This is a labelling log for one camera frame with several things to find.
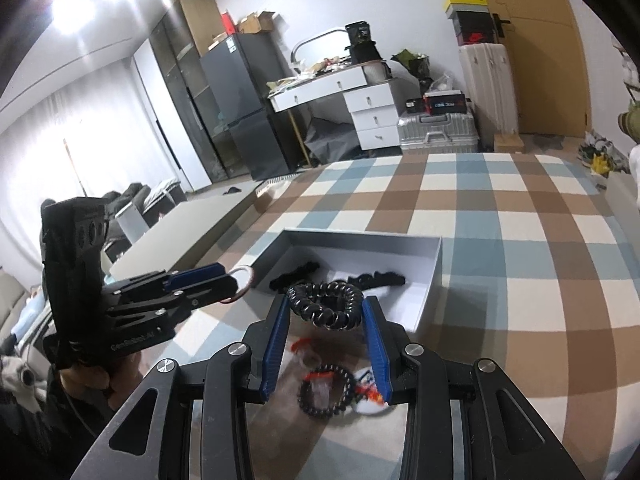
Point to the long black toothed hair clip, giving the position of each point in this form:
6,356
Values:
377,278

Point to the clear packet with red charm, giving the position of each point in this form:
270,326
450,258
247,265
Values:
310,357
320,386

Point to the dark green bouquet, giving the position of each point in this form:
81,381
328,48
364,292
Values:
412,65

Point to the dark cloth under desk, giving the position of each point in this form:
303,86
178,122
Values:
330,142

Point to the glass door cabinet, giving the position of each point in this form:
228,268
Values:
185,110

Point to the white desk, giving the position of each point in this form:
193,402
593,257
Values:
325,91

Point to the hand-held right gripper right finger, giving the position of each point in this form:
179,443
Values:
377,350

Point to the white suitcase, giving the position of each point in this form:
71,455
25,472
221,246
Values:
487,90

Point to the dark grey fridge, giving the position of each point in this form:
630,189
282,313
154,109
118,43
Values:
250,110

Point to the large black round box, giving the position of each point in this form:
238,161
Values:
364,52

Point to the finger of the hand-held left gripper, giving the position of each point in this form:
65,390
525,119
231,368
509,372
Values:
200,273
210,292

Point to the black shoe box red logo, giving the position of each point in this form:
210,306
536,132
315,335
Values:
472,36

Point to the grey shoe box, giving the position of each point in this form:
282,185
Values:
469,17

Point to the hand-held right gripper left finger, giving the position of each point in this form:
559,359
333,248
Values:
275,345

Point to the white drawer unit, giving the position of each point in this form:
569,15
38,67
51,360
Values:
375,117

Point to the checked blanket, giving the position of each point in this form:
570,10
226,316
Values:
500,260

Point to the red and black box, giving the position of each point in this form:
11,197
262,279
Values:
445,103

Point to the person's left hand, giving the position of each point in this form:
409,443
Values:
95,375

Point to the silver suitcase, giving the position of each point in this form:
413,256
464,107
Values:
437,132

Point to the silver framed mirror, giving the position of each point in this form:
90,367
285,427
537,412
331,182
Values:
320,36

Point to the white round container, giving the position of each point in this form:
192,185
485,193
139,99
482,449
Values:
376,72

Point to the white curtain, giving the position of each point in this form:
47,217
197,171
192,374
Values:
75,150

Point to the dark clothes pile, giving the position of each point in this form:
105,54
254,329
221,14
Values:
127,197

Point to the wooden door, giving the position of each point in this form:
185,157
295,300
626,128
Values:
545,60

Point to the large black claw clip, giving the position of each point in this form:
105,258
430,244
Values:
295,276

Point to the white round badge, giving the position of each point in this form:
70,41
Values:
370,405

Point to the open cardboard boxes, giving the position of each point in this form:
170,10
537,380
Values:
255,24

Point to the yellow shoe box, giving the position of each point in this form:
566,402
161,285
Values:
466,2

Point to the small cardboard box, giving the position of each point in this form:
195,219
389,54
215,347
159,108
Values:
509,142

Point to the white wardrobe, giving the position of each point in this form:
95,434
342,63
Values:
170,120

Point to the person's left forearm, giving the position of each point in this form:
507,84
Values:
40,435

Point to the tall flat cardboard box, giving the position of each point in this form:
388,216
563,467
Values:
200,25

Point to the small red box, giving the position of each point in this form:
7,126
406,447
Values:
229,22

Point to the green cushion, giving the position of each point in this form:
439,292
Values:
630,127

